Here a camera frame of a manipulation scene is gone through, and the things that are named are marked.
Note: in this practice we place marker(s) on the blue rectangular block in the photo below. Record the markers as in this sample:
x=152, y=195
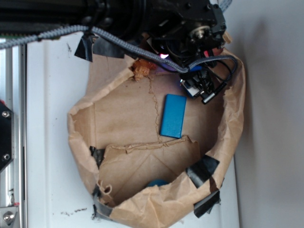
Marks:
x=173, y=116

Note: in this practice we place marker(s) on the orange conch shell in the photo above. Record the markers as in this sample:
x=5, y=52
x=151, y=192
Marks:
x=141, y=69

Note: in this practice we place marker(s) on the blue ball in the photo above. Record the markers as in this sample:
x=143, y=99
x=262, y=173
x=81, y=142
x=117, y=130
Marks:
x=157, y=182

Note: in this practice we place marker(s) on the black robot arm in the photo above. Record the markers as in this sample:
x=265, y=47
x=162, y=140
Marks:
x=111, y=28

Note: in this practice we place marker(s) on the white tray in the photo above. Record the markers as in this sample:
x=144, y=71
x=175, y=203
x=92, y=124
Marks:
x=56, y=195

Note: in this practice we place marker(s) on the silver corner bracket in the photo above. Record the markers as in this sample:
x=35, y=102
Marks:
x=8, y=216

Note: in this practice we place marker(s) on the brown paper bag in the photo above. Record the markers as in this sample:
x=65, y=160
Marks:
x=114, y=135

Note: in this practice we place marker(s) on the aluminium frame rail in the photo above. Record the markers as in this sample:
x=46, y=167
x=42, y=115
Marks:
x=12, y=91

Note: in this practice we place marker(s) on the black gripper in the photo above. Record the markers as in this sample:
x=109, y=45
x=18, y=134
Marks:
x=189, y=31

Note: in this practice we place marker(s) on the black metal bracket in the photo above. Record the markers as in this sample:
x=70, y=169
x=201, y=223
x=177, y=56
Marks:
x=6, y=136

